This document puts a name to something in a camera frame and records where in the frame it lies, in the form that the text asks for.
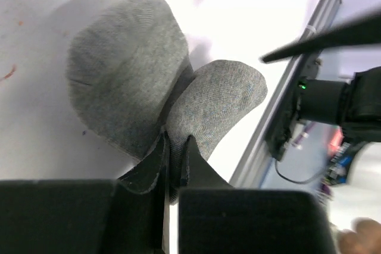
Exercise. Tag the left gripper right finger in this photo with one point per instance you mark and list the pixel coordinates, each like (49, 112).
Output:
(215, 218)

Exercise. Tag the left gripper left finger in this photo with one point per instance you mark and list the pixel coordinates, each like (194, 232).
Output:
(127, 215)

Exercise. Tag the grey sock with black stripes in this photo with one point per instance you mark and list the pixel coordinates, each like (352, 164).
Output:
(130, 75)

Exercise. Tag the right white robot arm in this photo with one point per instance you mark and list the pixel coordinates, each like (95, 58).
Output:
(354, 106)

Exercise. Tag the person hand in background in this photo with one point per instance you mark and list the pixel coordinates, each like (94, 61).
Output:
(365, 239)

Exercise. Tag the aluminium frame rail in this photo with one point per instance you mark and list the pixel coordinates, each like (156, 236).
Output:
(255, 161)

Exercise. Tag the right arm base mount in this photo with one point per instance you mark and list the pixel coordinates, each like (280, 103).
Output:
(283, 123)

